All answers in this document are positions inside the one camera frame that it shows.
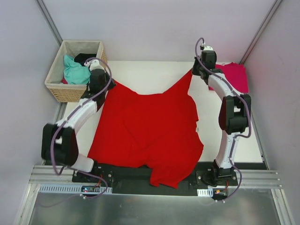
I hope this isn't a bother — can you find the magenta t shirt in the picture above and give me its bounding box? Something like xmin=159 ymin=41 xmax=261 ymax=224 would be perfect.
xmin=216 ymin=62 xmax=249 ymax=93

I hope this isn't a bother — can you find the red t shirt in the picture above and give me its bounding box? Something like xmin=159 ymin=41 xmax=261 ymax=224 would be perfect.
xmin=88 ymin=72 xmax=203 ymax=188

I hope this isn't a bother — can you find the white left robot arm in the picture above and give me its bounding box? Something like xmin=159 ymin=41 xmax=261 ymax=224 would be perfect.
xmin=41 ymin=68 xmax=115 ymax=182

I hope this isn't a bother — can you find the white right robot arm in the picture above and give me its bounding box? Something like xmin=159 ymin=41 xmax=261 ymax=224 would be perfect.
xmin=192 ymin=50 xmax=251 ymax=187

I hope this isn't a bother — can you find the teal t shirt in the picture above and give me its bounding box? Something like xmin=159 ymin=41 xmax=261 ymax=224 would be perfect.
xmin=63 ymin=55 xmax=90 ymax=85

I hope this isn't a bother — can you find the black printed t shirt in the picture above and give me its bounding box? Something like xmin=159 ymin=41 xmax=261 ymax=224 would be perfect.
xmin=74 ymin=53 xmax=96 ymax=66

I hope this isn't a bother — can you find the wicker laundry basket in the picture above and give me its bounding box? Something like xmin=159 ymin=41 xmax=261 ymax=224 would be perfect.
xmin=45 ymin=40 xmax=107 ymax=103

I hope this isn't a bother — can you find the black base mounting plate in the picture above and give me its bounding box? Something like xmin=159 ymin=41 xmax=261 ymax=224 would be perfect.
xmin=72 ymin=161 xmax=240 ymax=196

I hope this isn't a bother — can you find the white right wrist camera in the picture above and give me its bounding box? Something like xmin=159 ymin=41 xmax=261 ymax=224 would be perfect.
xmin=200 ymin=45 xmax=213 ymax=51

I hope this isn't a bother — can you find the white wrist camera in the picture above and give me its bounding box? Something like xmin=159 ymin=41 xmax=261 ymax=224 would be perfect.
xmin=200 ymin=45 xmax=213 ymax=51
xmin=85 ymin=60 xmax=104 ymax=71

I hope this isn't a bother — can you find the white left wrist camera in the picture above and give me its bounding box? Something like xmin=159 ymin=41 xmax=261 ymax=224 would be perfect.
xmin=85 ymin=60 xmax=104 ymax=71

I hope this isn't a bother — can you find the left aluminium corner post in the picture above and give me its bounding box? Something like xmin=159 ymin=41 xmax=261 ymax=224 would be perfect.
xmin=36 ymin=0 xmax=63 ymax=45

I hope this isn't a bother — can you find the aluminium corner post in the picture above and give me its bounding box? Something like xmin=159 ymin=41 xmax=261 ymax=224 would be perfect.
xmin=36 ymin=0 xmax=63 ymax=45
xmin=239 ymin=0 xmax=284 ymax=65

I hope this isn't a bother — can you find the right aluminium corner post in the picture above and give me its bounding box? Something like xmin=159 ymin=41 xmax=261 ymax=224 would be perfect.
xmin=239 ymin=0 xmax=284 ymax=65

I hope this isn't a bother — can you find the aluminium frame rail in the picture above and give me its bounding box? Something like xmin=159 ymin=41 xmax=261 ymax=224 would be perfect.
xmin=30 ymin=165 xmax=283 ymax=189

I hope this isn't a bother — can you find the left slotted cable duct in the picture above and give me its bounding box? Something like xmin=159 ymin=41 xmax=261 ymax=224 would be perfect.
xmin=39 ymin=184 xmax=113 ymax=195

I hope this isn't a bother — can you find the slotted cable duct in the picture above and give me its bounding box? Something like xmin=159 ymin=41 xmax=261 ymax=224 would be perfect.
xmin=197 ymin=188 xmax=213 ymax=197
xmin=39 ymin=184 xmax=113 ymax=195

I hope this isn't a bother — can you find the right slotted cable duct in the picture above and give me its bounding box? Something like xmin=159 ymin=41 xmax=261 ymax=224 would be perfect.
xmin=197 ymin=188 xmax=213 ymax=197

